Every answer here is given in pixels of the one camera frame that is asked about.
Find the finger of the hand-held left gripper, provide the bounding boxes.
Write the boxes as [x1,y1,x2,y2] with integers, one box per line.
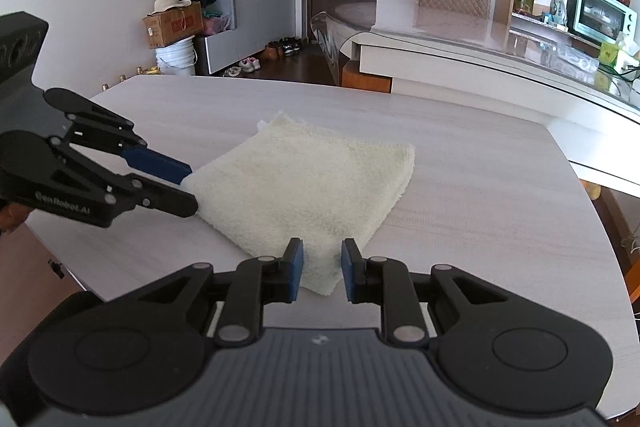
[55,147,199,219]
[44,88,193,185]

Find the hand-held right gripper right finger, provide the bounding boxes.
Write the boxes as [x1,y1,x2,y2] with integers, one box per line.
[341,238,506,347]

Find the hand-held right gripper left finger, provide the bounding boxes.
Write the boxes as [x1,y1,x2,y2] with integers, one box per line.
[135,238,305,347]

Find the cream terry towel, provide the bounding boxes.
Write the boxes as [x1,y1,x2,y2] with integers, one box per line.
[181,109,417,295]

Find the person's left hand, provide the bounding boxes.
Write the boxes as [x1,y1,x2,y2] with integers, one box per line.
[0,203,29,236]

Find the row of small golden objects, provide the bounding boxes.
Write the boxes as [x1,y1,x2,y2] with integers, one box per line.
[99,66,162,92]

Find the white plastic bucket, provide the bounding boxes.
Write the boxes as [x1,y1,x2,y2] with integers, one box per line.
[155,36,197,76]

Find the pair of white sneakers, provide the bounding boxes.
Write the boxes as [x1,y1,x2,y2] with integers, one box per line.
[222,57,262,78]

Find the brown cardboard box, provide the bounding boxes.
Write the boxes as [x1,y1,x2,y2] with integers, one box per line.
[142,2,205,50]

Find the clear bag of clothes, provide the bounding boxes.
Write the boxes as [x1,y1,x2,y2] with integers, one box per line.
[202,9,234,36]

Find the straw hat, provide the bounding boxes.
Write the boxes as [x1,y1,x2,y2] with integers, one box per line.
[152,0,193,14]

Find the pair of dark shoes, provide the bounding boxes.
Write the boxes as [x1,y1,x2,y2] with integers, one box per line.
[262,37,303,58]

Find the white glass-top dining table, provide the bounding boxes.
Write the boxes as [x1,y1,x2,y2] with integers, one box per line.
[310,1,640,200]

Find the orange wooden chair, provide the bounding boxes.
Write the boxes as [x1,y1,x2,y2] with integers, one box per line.
[624,257,640,304]

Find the clear plastic container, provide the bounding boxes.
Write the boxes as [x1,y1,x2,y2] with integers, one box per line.
[555,44,601,74]

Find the green tissue box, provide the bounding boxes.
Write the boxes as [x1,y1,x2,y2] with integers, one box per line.
[597,41,624,66]

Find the mint toaster oven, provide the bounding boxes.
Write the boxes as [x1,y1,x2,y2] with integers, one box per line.
[566,0,638,46]

